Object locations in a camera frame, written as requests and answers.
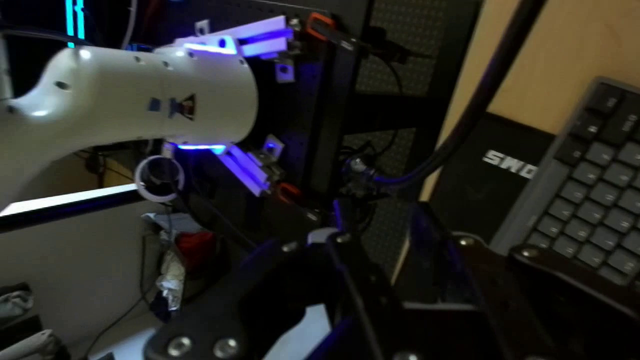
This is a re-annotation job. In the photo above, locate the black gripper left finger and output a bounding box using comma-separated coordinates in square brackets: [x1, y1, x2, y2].
[143, 240, 339, 360]

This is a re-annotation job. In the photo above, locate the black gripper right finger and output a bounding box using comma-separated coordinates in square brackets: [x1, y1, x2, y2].
[449, 232, 640, 360]

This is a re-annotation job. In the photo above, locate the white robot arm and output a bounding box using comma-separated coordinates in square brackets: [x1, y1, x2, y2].
[0, 46, 640, 360]

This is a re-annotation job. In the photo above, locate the black mechanical keyboard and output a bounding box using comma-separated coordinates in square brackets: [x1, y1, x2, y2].
[489, 78, 640, 290]

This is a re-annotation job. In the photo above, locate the black desk mat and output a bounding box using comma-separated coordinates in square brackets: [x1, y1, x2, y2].
[430, 113, 554, 243]

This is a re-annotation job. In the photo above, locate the purple lit metal frame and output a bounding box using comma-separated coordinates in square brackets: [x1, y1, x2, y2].
[154, 17, 293, 196]

